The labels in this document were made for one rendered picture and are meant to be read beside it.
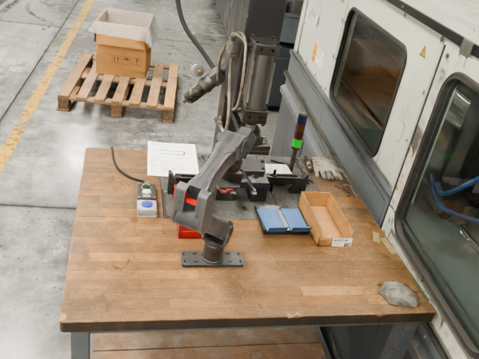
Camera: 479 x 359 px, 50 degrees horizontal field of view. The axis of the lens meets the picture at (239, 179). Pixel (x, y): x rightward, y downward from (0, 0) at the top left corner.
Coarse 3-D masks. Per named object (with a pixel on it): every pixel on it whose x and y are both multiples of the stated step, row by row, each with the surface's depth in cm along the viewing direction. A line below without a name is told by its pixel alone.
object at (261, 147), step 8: (232, 112) 201; (232, 120) 200; (240, 120) 195; (256, 128) 191; (256, 136) 185; (264, 136) 196; (256, 144) 189; (264, 144) 190; (256, 152) 189; (264, 152) 190
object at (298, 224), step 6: (282, 210) 194; (288, 210) 194; (294, 210) 195; (288, 216) 191; (300, 216) 192; (288, 222) 187; (294, 222) 188; (300, 222) 188; (294, 228) 181; (300, 228) 182; (306, 228) 182
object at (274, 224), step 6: (258, 210) 191; (264, 210) 192; (270, 210) 192; (264, 216) 188; (276, 216) 190; (264, 222) 185; (270, 222) 185; (276, 222) 186; (270, 228) 178; (276, 228) 179; (282, 228) 180; (288, 228) 181
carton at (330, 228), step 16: (304, 192) 199; (320, 192) 200; (304, 208) 195; (320, 208) 202; (336, 208) 194; (320, 224) 192; (336, 224) 194; (320, 240) 180; (336, 240) 182; (352, 240) 183
